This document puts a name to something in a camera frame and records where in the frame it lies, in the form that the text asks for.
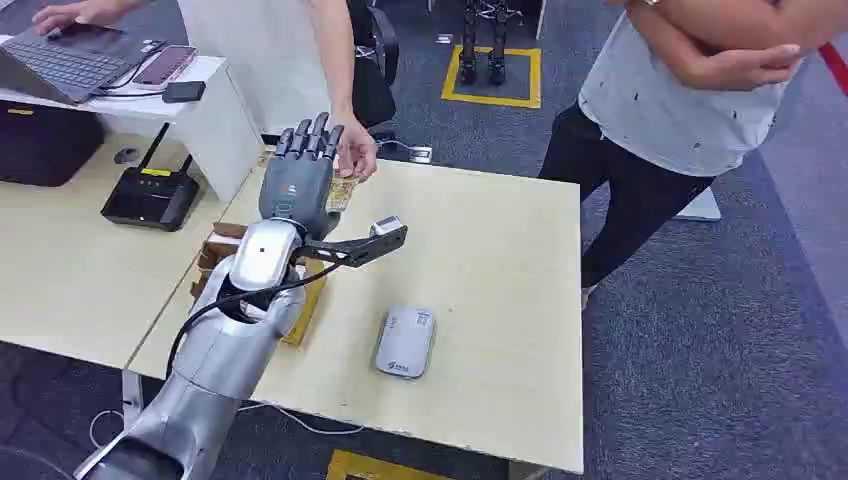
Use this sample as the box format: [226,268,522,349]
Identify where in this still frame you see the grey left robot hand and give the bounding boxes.
[257,111,346,242]

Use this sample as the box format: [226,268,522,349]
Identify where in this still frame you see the seated person's left hand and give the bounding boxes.
[329,113,380,183]

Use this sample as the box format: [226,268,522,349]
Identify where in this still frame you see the yellow printed card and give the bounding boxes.
[325,173,360,214]

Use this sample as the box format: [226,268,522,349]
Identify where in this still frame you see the black office chair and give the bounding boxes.
[347,0,402,129]

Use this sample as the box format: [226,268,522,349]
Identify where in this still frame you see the white desk riser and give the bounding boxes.
[0,55,266,204]

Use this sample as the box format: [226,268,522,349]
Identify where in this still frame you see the seated person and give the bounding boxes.
[30,0,380,183]

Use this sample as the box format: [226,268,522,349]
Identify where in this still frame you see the wooden card box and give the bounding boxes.
[190,221,328,348]

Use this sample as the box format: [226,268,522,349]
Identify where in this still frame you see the yellow floor tape square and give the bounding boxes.
[440,44,543,111]

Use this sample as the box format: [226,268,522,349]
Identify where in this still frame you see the small black adapter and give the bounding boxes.
[161,80,207,105]

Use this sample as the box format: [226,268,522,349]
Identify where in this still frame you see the black router with antennas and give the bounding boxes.
[99,121,202,234]

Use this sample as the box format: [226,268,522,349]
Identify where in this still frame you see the black robot legs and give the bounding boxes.
[457,0,513,87]

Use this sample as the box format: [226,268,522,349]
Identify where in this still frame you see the pink smartphone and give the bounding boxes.
[131,44,199,93]

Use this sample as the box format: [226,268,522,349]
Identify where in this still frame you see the black case with yellow tag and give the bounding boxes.
[0,101,107,189]

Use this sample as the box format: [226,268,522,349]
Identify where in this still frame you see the grey laptop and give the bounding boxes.
[0,22,164,107]

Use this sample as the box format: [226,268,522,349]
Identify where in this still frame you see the white desk leg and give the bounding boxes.
[121,368,145,429]

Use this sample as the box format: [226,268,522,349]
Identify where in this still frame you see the seated person's right hand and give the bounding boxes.
[31,0,127,36]

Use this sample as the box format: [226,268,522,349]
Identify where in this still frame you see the yellow floor tape strip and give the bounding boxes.
[324,449,458,480]

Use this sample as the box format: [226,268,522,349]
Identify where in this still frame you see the standing person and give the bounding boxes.
[538,0,848,313]

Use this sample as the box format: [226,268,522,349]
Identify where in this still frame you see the standing person's hand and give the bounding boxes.
[675,42,804,92]

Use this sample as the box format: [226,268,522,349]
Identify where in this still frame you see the red floor tape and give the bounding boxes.
[816,40,848,99]

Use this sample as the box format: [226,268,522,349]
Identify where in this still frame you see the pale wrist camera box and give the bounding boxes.
[370,215,407,239]

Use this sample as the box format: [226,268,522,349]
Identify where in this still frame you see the black camera bracket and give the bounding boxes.
[291,227,409,270]

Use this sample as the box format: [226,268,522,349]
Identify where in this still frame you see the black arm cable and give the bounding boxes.
[164,262,346,380]

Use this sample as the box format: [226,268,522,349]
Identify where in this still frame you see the black laptop cable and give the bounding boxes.
[91,40,167,101]

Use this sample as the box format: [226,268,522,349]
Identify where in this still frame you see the white floor cable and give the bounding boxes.
[88,401,366,452]

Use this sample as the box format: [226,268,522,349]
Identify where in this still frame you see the white floor base plate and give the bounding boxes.
[674,186,723,223]

